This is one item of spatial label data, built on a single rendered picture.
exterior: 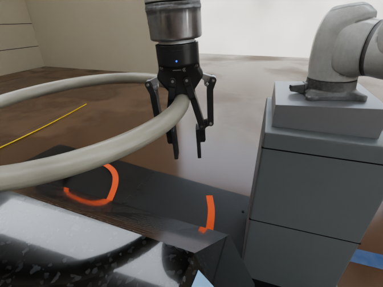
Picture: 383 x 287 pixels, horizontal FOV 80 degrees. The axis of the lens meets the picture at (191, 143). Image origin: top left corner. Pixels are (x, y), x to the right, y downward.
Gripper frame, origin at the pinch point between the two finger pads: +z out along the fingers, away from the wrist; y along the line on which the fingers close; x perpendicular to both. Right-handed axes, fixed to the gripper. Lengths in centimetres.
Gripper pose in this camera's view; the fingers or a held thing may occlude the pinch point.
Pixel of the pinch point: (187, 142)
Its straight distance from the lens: 49.5
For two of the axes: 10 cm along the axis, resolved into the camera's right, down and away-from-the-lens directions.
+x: -0.3, 5.0, -8.7
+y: -10.0, 0.5, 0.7
